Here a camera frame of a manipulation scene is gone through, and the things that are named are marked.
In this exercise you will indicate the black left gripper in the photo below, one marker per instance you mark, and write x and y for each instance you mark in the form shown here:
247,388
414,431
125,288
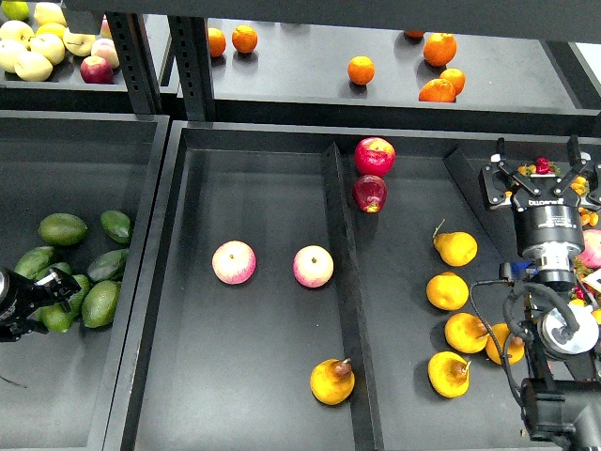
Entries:
20,298

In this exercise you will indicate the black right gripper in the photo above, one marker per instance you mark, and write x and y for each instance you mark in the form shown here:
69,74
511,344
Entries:
548,235

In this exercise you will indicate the yellow pear with brown top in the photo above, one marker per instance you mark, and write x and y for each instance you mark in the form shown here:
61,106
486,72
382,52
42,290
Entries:
332,381

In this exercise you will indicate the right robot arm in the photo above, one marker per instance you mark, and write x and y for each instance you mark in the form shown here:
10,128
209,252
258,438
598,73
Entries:
559,400

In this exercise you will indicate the yellow pear upper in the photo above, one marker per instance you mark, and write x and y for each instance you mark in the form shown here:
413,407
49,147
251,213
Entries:
456,249

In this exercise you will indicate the dark green avocado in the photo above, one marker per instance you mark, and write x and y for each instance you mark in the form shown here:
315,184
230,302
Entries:
117,225

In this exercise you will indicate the yellow pear right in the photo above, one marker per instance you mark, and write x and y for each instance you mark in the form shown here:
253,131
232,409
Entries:
502,340

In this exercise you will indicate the red cherry tomato cluster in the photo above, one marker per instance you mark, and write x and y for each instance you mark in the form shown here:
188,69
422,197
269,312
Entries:
545,166

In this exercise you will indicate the yellow tomato cluster left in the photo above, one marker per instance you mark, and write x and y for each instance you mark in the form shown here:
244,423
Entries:
527,170

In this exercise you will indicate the orange cherry tomato cluster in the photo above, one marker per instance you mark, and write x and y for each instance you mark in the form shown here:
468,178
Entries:
588,218

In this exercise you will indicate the pink apple far right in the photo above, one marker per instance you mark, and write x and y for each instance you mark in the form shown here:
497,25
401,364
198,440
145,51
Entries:
591,256

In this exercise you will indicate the pink apple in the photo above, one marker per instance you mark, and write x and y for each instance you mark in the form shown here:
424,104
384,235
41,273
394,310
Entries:
234,262
313,266
591,256

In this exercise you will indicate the orange behind front right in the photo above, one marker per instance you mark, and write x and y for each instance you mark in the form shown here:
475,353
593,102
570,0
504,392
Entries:
456,77

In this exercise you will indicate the orange front right shelf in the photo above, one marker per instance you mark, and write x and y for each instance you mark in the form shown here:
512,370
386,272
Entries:
437,90

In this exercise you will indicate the orange shelf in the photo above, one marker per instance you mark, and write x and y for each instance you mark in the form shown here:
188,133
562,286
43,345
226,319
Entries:
437,90
440,49
361,70
244,39

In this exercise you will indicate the orange top right shelf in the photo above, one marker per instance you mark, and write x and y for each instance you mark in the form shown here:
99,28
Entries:
440,49

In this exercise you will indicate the bright red apple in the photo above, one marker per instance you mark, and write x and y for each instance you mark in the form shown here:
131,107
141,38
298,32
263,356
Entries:
374,156

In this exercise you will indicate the dark red apple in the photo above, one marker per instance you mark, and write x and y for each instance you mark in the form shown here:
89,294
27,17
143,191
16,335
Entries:
370,193

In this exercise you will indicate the pink apple left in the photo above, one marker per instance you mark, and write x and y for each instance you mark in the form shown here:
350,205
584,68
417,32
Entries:
234,262

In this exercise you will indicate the orange centre shelf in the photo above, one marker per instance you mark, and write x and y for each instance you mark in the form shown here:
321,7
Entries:
361,70

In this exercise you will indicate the pale yellow apple front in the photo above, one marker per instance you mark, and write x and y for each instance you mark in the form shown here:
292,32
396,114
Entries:
33,67

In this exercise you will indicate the red apple on shelf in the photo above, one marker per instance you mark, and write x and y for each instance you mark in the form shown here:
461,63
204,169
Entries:
96,70

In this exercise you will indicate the black centre divider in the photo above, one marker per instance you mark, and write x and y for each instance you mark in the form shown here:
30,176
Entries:
365,417

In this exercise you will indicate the orange left shelf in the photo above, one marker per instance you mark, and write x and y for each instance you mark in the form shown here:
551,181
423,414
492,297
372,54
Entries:
244,39

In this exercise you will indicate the black shelf post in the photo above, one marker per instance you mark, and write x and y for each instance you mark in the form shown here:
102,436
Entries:
189,39

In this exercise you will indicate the orange beside post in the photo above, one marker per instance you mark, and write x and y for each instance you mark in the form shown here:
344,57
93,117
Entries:
216,42

